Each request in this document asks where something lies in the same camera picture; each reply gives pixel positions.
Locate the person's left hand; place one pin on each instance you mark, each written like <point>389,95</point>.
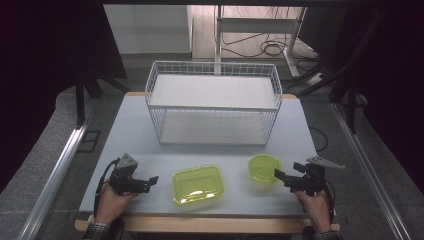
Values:
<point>111,203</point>

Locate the green rectangular plastic tray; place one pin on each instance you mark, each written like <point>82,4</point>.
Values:
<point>198,183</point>

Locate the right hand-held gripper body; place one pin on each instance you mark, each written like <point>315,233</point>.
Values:
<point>313,176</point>

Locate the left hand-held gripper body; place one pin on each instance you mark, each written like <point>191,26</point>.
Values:
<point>124,173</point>

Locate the person's right hand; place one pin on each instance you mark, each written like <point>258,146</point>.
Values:
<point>315,208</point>

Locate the white cabinet panel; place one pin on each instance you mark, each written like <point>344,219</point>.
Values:
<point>146,28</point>

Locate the black metal stand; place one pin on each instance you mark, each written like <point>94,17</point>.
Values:
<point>80,96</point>
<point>350,100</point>

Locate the aluminium rail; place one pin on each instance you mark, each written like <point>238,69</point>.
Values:
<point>370,173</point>
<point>55,176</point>

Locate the white metal desk frame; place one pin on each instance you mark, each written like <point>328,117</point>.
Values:
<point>256,25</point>

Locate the green round plastic bowl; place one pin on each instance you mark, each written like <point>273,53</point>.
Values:
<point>261,166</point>

